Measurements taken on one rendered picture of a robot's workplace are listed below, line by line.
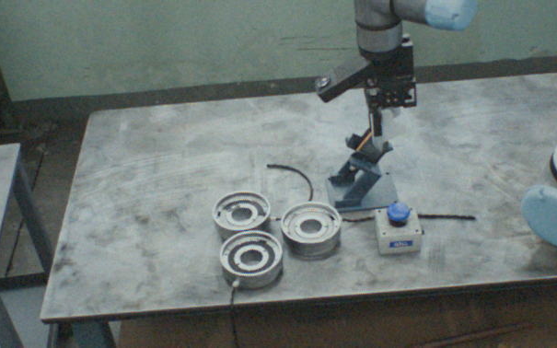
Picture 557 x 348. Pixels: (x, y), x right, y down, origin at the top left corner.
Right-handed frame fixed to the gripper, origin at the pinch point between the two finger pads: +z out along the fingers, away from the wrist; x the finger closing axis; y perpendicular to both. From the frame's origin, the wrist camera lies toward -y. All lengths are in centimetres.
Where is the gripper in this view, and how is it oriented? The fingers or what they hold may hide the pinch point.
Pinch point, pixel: (374, 140)
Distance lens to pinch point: 138.9
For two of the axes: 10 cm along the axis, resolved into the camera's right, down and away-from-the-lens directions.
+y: 9.9, -1.5, -0.3
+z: 1.4, 7.6, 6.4
